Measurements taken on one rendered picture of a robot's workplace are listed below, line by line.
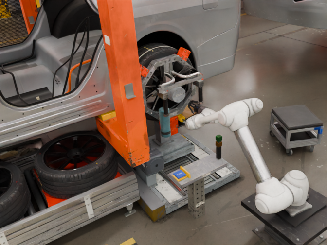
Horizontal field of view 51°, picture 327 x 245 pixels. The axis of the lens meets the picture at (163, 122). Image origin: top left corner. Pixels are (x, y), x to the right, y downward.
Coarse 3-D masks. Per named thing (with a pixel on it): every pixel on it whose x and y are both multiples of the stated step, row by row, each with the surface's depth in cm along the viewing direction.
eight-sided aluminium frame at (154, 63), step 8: (168, 56) 278; (176, 56) 277; (152, 64) 270; (160, 64) 272; (184, 64) 285; (152, 72) 271; (144, 80) 270; (144, 88) 273; (192, 88) 301; (144, 96) 276; (192, 96) 304; (144, 104) 279; (184, 104) 303; (152, 112) 287; (176, 112) 302
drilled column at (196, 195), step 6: (198, 180) 255; (192, 186) 258; (198, 186) 258; (192, 192) 266; (198, 192) 261; (204, 192) 265; (192, 198) 265; (198, 198) 264; (204, 198) 268; (192, 204) 268; (198, 204) 267; (204, 204) 271; (192, 210) 272; (198, 210) 270; (204, 210) 274; (198, 216) 273
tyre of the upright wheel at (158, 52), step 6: (138, 48) 289; (144, 48) 285; (150, 48) 283; (156, 48) 281; (162, 48) 279; (168, 48) 281; (174, 48) 288; (138, 54) 281; (144, 54) 277; (150, 54) 274; (156, 54) 276; (162, 54) 279; (168, 54) 283; (144, 60) 273; (150, 60) 276; (144, 66) 275; (192, 66) 302; (186, 90) 309; (156, 120) 304
